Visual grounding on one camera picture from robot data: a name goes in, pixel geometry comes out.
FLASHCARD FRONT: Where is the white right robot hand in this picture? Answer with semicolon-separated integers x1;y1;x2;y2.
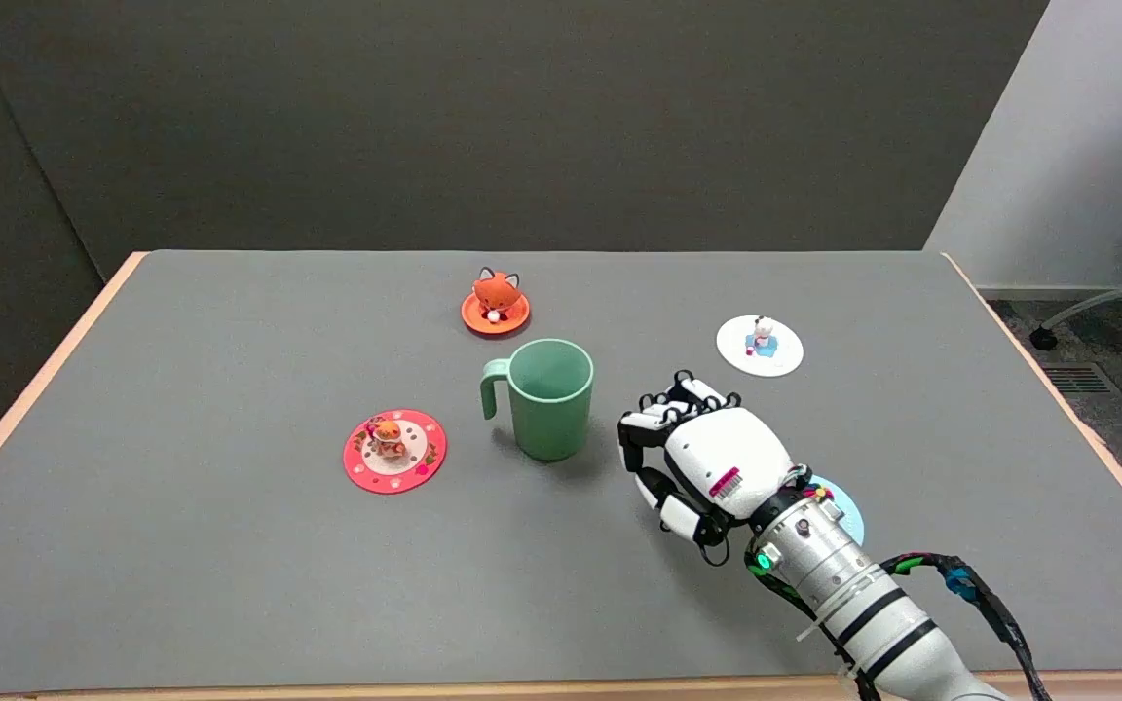
617;369;811;568

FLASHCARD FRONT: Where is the white cup lid with cat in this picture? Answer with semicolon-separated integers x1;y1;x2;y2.
716;314;804;378

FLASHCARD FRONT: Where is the blue cup lid with balloon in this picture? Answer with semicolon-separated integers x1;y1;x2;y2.
807;475;866;548

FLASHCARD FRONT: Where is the orange cup lid with fox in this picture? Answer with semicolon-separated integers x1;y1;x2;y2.
461;267;532;337

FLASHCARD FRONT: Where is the red cup lid with hamster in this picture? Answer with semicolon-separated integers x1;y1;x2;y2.
343;408;448;496

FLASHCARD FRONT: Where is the green plastic mug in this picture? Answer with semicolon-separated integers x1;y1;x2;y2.
480;338;595;463

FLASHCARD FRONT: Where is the floor vent grille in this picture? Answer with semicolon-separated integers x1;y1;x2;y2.
1043;364;1115;397

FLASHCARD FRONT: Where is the office chair base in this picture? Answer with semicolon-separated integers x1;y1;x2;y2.
1029;224;1122;352

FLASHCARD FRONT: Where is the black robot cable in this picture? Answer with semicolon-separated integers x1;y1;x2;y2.
879;552;1052;701

